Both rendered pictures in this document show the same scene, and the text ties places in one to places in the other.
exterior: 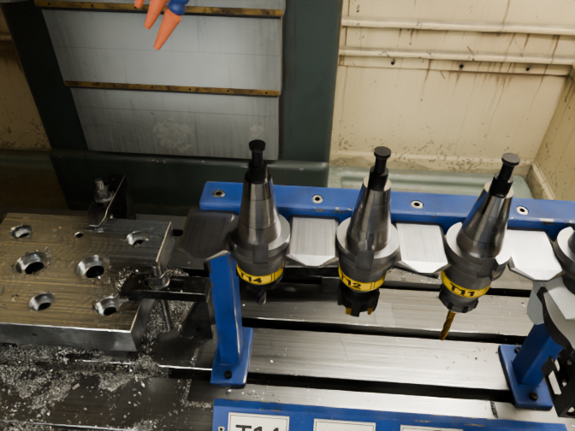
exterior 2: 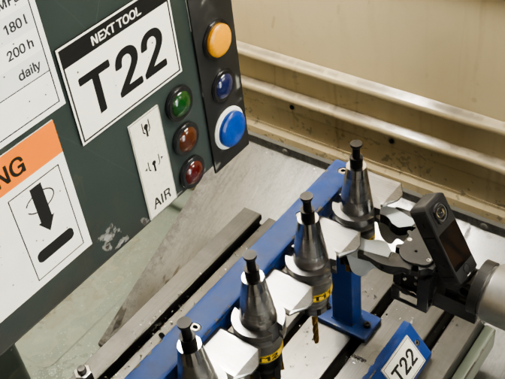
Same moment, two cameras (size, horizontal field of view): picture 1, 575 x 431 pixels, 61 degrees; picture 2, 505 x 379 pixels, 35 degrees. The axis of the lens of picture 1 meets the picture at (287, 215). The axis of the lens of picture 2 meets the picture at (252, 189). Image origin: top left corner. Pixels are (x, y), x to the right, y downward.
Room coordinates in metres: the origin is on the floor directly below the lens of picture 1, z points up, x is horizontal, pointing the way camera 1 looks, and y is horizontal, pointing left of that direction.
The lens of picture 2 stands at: (-0.03, 0.39, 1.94)
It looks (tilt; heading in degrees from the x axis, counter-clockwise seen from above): 41 degrees down; 308
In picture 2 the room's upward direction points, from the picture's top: 7 degrees counter-clockwise
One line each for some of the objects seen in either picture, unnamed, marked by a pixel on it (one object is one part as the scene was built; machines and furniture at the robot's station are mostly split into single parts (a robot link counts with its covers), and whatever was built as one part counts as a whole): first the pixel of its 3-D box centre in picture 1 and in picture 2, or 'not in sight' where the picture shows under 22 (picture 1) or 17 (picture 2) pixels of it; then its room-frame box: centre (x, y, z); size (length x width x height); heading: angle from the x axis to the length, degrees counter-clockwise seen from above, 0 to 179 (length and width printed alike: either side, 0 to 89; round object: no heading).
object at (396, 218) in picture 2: not in sight; (385, 226); (0.32, -0.33, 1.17); 0.09 x 0.03 x 0.06; 161
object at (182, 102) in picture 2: not in sight; (180, 104); (0.30, 0.04, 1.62); 0.02 x 0.01 x 0.02; 87
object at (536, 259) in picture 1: (530, 254); (334, 238); (0.35, -0.25, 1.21); 0.07 x 0.05 x 0.01; 177
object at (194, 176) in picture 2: not in sight; (193, 172); (0.30, 0.04, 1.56); 0.02 x 0.01 x 0.02; 87
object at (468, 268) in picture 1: (475, 250); (310, 264); (0.35, -0.19, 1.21); 0.06 x 0.06 x 0.03
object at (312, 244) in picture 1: (312, 241); (231, 356); (0.36, -0.03, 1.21); 0.07 x 0.05 x 0.01; 177
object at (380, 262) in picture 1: (366, 244); (258, 322); (0.36, -0.08, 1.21); 0.06 x 0.06 x 0.03
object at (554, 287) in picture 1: (542, 300); (358, 258); (0.32, -0.26, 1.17); 0.09 x 0.03 x 0.06; 13
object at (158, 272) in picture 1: (167, 298); not in sight; (0.48, 0.18, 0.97); 0.13 x 0.03 x 0.15; 87
